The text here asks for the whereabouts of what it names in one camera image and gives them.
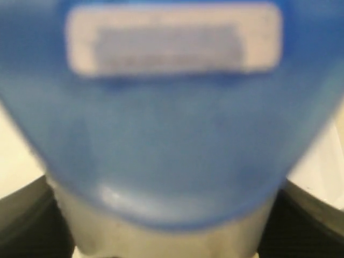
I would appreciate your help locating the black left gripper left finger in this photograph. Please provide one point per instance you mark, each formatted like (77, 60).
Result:
(32, 225)

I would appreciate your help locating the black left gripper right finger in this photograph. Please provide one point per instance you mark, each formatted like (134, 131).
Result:
(301, 225)

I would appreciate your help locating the clear plastic measuring container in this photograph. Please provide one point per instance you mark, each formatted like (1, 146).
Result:
(98, 235)

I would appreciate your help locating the blue plastic container lid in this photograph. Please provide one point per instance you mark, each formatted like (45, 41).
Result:
(171, 153)

